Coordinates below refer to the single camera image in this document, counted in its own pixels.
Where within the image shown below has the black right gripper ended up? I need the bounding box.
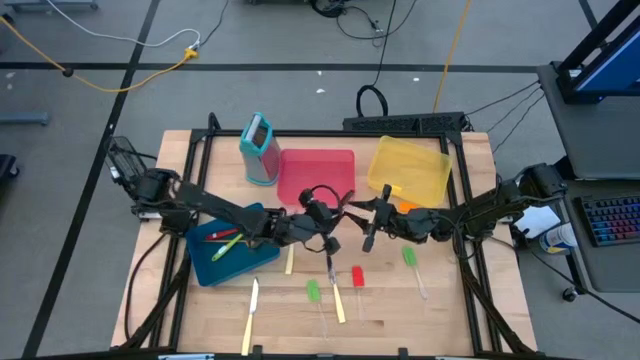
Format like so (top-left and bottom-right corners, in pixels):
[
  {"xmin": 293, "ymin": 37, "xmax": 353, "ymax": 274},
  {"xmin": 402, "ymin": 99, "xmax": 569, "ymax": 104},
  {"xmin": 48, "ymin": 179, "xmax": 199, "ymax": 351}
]
[{"xmin": 355, "ymin": 184, "xmax": 434, "ymax": 252}]

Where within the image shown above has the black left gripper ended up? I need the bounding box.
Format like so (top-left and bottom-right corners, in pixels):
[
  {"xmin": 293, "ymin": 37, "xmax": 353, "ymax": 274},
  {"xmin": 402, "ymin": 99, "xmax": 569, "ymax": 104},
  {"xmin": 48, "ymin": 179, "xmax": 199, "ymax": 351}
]
[{"xmin": 282, "ymin": 188, "xmax": 362, "ymax": 256}]

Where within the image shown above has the red plastic bin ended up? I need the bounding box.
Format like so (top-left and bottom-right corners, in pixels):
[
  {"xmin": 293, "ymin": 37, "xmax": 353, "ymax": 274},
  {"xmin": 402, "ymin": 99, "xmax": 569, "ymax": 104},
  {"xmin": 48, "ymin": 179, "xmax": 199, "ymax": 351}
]
[{"xmin": 276, "ymin": 148, "xmax": 357, "ymax": 207}]

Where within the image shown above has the green spatula clear handle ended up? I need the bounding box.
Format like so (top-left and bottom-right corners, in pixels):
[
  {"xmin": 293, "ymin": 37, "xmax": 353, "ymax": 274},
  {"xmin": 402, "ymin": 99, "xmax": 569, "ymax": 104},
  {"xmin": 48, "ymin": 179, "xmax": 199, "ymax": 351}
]
[
  {"xmin": 306, "ymin": 279, "xmax": 329, "ymax": 341},
  {"xmin": 401, "ymin": 245, "xmax": 430, "ymax": 302}
]

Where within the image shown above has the yellow plastic bin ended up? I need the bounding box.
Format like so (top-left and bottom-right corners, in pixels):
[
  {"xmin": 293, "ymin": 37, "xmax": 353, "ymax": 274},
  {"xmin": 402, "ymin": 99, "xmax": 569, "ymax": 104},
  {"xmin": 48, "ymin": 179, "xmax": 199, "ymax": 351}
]
[{"xmin": 366, "ymin": 134, "xmax": 454, "ymax": 209}]

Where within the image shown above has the red spatula clear handle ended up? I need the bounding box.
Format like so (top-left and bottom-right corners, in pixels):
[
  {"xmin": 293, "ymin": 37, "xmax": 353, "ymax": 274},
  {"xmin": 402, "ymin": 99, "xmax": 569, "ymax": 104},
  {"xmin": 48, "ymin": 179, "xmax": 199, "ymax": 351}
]
[{"xmin": 351, "ymin": 265, "xmax": 367, "ymax": 321}]

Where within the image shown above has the green plastic spoon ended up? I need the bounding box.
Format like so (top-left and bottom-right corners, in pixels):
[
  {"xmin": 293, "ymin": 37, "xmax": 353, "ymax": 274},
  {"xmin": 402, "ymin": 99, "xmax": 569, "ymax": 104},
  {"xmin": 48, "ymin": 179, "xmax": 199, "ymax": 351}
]
[{"xmin": 211, "ymin": 233, "xmax": 245, "ymax": 262}]

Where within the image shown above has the blue plastic bin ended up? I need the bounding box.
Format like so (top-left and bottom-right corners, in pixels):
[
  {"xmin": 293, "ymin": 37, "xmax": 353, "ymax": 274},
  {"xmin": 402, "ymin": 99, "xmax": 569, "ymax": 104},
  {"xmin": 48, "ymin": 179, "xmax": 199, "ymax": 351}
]
[{"xmin": 184, "ymin": 202, "xmax": 282, "ymax": 288}]

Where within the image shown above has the long black power box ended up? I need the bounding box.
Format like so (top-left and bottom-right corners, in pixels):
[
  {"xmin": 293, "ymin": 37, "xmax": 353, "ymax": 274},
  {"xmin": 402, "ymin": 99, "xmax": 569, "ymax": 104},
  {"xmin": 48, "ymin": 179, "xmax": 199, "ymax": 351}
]
[{"xmin": 342, "ymin": 111, "xmax": 469, "ymax": 134}]

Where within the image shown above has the teal metal box grater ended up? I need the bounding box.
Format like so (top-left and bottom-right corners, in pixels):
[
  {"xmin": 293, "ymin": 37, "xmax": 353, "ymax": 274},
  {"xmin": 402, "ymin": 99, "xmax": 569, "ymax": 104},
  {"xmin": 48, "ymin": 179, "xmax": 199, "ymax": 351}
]
[{"xmin": 238, "ymin": 111, "xmax": 283, "ymax": 187}]

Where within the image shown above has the white paper sheet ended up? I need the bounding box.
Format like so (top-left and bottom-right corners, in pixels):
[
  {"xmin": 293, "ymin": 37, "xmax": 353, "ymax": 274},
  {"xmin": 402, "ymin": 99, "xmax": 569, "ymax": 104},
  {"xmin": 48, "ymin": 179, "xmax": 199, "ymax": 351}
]
[{"xmin": 514, "ymin": 204, "xmax": 562, "ymax": 240}]

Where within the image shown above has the white labelled can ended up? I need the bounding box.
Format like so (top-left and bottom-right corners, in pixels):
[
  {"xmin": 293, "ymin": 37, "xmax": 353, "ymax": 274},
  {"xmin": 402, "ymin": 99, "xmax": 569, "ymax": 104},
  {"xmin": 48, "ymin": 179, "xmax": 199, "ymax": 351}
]
[{"xmin": 538, "ymin": 223, "xmax": 579, "ymax": 255}]

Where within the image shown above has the black mesh power supply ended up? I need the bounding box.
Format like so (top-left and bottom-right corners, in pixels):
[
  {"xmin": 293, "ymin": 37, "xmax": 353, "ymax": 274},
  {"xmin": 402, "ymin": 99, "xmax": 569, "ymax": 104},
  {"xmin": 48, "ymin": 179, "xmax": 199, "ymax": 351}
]
[{"xmin": 103, "ymin": 135, "xmax": 151, "ymax": 196}]

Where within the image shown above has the grey computer cart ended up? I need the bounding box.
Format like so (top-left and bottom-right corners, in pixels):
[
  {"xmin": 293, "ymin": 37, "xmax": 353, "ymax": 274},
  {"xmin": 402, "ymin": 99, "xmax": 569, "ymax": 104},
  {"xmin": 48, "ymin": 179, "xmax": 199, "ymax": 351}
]
[{"xmin": 537, "ymin": 62, "xmax": 640, "ymax": 296}]

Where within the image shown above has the backlit computer keyboard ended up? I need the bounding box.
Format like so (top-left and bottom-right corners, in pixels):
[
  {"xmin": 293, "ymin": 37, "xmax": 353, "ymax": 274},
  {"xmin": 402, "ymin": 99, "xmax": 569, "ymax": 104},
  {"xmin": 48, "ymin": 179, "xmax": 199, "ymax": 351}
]
[{"xmin": 579, "ymin": 194, "xmax": 640, "ymax": 248}]

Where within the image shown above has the black monitor blue screen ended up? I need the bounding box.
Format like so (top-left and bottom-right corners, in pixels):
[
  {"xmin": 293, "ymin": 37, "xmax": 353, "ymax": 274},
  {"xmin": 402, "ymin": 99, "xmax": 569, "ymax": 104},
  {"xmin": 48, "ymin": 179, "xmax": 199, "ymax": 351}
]
[{"xmin": 554, "ymin": 0, "xmax": 640, "ymax": 105}]

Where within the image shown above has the grey metal floor bar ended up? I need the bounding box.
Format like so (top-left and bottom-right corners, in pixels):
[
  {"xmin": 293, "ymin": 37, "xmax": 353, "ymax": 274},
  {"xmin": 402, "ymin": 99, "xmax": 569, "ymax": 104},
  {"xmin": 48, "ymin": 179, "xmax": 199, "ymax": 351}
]
[
  {"xmin": 4, "ymin": 0, "xmax": 99, "ymax": 12},
  {"xmin": 0, "ymin": 113, "xmax": 51, "ymax": 127}
]

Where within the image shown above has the black equipment base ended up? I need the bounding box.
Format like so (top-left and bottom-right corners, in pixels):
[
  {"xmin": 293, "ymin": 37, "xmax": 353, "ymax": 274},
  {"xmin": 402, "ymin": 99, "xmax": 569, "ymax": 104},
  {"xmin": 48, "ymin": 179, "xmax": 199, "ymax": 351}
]
[{"xmin": 0, "ymin": 153, "xmax": 20, "ymax": 181}]

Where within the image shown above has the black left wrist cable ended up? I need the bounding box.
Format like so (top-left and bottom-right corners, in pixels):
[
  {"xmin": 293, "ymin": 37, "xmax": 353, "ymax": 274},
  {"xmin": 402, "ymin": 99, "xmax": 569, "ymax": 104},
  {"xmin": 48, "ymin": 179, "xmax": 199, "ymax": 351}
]
[{"xmin": 298, "ymin": 183, "xmax": 347, "ymax": 254}]

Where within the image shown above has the black aluminium table frame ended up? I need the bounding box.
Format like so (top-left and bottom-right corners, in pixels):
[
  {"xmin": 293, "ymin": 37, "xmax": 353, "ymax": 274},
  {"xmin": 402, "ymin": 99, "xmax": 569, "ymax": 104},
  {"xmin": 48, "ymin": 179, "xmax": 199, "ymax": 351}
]
[{"xmin": 119, "ymin": 112, "xmax": 539, "ymax": 359}]

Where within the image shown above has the black looped cable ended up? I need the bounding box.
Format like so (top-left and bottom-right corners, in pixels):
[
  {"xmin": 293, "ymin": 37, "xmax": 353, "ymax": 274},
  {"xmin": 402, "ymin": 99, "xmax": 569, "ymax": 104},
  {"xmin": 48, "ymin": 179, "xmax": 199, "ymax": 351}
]
[{"xmin": 355, "ymin": 0, "xmax": 399, "ymax": 119}]

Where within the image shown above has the long yellow hanging cable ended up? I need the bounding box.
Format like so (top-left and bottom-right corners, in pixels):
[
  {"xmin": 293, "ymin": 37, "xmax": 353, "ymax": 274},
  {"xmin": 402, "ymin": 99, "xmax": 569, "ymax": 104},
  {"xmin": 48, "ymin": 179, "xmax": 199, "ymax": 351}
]
[{"xmin": 432, "ymin": 0, "xmax": 474, "ymax": 114}]

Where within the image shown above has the black cable tangle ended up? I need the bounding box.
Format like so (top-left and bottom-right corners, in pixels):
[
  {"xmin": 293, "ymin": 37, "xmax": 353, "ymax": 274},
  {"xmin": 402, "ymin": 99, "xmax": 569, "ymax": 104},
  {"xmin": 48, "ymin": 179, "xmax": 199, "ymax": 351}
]
[{"xmin": 309, "ymin": 0, "xmax": 419, "ymax": 49}]

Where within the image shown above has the yellow extension cable with plug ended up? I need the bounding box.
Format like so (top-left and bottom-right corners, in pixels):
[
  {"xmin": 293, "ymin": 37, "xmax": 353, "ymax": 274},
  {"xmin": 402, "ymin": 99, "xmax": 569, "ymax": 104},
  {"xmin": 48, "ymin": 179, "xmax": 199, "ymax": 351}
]
[{"xmin": 0, "ymin": 14, "xmax": 199, "ymax": 95}]

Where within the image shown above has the white floor cable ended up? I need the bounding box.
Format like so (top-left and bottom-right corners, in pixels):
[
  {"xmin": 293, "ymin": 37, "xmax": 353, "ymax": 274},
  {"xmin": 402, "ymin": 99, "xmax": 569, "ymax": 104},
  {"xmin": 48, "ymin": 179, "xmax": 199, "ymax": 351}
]
[{"xmin": 47, "ymin": 0, "xmax": 202, "ymax": 50}]

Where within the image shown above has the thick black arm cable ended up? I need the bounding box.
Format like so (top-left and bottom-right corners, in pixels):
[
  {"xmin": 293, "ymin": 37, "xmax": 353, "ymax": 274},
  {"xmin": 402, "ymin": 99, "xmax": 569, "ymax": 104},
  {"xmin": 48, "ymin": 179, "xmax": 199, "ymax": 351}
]
[{"xmin": 122, "ymin": 232, "xmax": 171, "ymax": 342}]

